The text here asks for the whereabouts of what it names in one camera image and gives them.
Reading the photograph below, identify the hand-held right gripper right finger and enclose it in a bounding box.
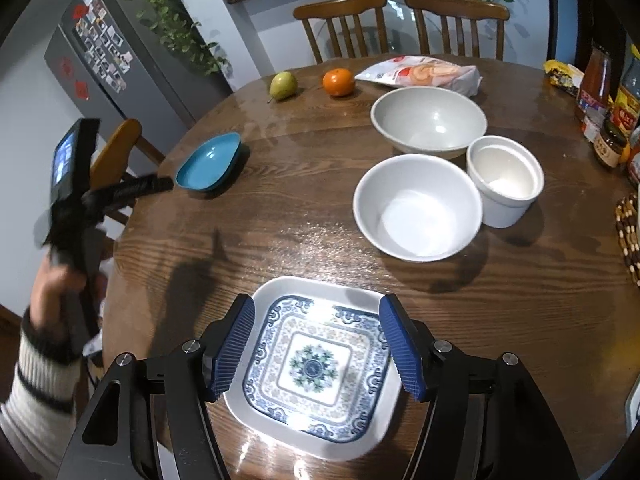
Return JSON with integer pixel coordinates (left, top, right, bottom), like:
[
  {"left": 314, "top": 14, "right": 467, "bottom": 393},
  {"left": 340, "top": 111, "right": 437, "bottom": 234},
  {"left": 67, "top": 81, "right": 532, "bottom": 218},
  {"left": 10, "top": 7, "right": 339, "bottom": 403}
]
[{"left": 378, "top": 292, "right": 581, "bottom": 480}]

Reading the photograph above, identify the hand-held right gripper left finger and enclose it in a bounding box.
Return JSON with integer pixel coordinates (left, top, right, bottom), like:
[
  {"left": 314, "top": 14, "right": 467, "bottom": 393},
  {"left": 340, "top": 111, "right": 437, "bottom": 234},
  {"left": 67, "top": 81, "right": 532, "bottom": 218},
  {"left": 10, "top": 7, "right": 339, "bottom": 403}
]
[{"left": 57, "top": 294, "right": 257, "bottom": 480}]

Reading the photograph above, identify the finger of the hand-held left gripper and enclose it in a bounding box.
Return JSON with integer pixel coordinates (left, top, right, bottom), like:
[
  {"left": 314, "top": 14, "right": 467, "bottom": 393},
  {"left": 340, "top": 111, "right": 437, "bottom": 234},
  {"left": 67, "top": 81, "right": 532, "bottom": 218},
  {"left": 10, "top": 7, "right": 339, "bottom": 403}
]
[{"left": 82, "top": 174, "right": 174, "bottom": 212}]

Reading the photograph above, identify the blue oval dish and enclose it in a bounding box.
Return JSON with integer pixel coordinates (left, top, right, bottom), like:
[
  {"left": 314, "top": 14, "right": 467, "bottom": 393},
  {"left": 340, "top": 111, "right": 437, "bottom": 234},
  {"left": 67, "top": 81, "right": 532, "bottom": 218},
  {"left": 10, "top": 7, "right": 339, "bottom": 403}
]
[{"left": 175, "top": 132, "right": 243, "bottom": 193}]

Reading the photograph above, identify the blue patterned square plate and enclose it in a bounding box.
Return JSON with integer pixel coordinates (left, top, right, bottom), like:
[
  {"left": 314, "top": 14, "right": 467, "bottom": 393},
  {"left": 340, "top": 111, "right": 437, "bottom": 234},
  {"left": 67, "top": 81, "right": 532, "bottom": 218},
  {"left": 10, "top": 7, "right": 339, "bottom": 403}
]
[{"left": 222, "top": 276, "right": 403, "bottom": 462}]

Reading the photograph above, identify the white round bowl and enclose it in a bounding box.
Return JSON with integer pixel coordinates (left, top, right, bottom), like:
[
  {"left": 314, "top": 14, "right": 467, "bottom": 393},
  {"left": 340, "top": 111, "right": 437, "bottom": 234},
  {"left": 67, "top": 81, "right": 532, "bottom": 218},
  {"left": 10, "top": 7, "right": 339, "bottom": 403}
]
[{"left": 353, "top": 154, "right": 484, "bottom": 263}]

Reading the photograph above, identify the white plate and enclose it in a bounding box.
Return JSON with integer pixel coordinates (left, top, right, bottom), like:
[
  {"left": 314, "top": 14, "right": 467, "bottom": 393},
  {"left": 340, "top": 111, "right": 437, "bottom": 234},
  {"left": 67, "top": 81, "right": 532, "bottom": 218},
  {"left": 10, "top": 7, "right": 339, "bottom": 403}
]
[{"left": 370, "top": 86, "right": 488, "bottom": 156}]

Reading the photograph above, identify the person's left hand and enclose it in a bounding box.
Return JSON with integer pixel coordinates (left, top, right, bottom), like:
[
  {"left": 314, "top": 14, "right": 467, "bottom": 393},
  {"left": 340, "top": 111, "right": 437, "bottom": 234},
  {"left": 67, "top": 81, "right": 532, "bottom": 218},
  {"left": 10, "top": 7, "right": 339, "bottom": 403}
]
[{"left": 27, "top": 255, "right": 108, "bottom": 332}]

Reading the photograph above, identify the wooden slat-back chair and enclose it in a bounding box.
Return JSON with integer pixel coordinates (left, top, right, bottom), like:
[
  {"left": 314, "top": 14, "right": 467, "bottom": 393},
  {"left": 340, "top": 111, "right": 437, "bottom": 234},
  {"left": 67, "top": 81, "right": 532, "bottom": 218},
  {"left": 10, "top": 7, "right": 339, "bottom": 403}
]
[
  {"left": 404, "top": 0, "right": 511, "bottom": 61},
  {"left": 293, "top": 0, "right": 389, "bottom": 65},
  {"left": 89, "top": 119, "right": 167, "bottom": 261}
]

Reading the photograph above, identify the grey refrigerator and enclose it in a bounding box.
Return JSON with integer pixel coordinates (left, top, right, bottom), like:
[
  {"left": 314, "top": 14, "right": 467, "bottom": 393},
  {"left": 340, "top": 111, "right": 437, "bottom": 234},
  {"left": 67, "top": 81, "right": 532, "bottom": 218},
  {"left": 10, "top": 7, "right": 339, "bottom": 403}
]
[{"left": 44, "top": 0, "right": 236, "bottom": 131}]

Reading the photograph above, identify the group of photo magnets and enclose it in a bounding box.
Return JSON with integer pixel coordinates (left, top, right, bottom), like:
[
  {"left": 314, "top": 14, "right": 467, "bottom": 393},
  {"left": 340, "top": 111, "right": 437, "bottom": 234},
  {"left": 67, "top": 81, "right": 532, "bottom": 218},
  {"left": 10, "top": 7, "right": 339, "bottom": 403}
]
[{"left": 75, "top": 0, "right": 134, "bottom": 94}]

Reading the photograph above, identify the trailing green vine plant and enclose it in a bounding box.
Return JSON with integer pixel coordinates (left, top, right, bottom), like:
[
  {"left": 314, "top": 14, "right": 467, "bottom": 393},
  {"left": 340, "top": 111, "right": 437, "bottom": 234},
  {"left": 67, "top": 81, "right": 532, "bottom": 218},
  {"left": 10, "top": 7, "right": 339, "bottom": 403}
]
[{"left": 92, "top": 0, "right": 232, "bottom": 79}]

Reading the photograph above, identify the green pear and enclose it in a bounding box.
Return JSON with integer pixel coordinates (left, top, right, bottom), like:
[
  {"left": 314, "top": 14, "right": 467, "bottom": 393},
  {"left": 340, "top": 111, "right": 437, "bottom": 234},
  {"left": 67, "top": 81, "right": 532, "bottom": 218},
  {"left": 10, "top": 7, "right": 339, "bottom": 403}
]
[{"left": 269, "top": 71, "right": 298, "bottom": 103}]

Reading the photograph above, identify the white straight-sided ramekin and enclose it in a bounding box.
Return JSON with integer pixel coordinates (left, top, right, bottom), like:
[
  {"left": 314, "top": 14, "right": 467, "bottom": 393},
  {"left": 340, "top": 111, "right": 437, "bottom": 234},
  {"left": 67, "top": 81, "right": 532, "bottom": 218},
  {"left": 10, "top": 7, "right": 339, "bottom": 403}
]
[{"left": 466, "top": 135, "right": 545, "bottom": 229}]

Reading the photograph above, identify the orange tangerine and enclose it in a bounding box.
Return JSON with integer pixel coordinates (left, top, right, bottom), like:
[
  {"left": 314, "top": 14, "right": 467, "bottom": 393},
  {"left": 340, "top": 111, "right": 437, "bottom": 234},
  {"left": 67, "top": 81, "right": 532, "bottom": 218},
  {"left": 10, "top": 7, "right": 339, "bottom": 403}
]
[{"left": 322, "top": 68, "right": 356, "bottom": 97}]

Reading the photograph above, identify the wooden bead trivet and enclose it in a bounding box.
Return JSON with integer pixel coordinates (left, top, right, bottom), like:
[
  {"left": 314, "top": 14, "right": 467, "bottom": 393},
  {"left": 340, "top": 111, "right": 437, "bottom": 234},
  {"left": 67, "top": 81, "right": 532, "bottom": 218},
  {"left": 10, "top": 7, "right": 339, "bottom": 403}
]
[{"left": 614, "top": 192, "right": 640, "bottom": 287}]

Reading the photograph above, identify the white snack bag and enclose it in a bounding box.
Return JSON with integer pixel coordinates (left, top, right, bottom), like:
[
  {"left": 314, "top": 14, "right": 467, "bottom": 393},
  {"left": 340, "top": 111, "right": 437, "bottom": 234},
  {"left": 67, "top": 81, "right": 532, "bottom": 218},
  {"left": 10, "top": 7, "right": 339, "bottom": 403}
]
[{"left": 354, "top": 55, "right": 483, "bottom": 97}]

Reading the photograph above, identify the dark sauce jar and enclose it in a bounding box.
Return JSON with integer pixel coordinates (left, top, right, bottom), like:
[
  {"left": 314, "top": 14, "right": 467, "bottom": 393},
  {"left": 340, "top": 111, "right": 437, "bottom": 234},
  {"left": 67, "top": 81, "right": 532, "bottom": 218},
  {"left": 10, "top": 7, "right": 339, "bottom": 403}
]
[{"left": 594, "top": 119, "right": 630, "bottom": 169}]

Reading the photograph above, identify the small white red-label bottle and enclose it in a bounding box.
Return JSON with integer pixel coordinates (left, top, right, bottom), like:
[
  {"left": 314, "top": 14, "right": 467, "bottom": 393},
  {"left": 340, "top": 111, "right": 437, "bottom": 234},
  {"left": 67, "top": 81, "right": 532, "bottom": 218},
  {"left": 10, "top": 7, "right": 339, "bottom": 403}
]
[{"left": 581, "top": 114, "right": 607, "bottom": 142}]

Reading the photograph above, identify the yellow snack packet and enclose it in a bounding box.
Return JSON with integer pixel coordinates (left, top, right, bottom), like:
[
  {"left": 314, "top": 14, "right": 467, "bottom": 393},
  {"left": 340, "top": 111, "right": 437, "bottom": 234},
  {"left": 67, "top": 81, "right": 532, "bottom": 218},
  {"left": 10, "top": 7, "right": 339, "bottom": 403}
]
[{"left": 544, "top": 59, "right": 586, "bottom": 97}]

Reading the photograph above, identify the red sauce bottle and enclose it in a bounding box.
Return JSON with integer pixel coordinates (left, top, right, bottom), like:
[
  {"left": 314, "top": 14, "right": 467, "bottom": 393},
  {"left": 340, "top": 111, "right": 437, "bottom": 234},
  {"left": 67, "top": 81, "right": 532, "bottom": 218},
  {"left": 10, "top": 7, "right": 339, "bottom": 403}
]
[{"left": 575, "top": 46, "right": 614, "bottom": 133}]

